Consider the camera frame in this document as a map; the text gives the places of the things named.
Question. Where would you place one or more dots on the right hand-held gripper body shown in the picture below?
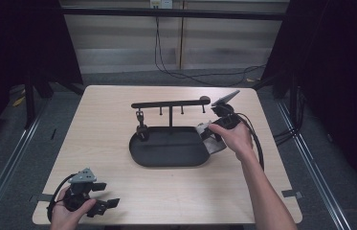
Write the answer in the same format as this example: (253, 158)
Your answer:
(225, 111)

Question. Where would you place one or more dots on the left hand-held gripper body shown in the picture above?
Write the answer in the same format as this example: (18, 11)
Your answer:
(78, 191)

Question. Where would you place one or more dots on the black key rack with tray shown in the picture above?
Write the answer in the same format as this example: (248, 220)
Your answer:
(169, 145)

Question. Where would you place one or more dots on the black car key fob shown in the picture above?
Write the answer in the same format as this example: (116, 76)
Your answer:
(141, 127)

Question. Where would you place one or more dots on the person's right hand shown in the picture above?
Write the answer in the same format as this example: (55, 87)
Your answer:
(235, 139)

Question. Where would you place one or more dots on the person's left hand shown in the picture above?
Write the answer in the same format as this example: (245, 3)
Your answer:
(66, 217)

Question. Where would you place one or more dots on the grey tape strip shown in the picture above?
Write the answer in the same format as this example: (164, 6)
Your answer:
(292, 193)
(40, 198)

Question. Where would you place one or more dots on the black metal stand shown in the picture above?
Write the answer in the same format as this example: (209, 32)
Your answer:
(30, 102)

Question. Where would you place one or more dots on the yellow scrap on floor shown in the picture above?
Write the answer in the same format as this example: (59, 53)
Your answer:
(18, 101)

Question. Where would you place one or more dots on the black curtain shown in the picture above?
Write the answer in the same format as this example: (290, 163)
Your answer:
(335, 64)
(13, 41)

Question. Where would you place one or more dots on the metal floor rail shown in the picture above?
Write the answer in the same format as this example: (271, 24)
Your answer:
(313, 163)
(5, 172)

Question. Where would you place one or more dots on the black horizontal frame bar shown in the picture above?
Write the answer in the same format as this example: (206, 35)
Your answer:
(173, 13)

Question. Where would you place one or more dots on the white wall outlet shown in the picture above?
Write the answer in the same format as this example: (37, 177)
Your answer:
(161, 3)

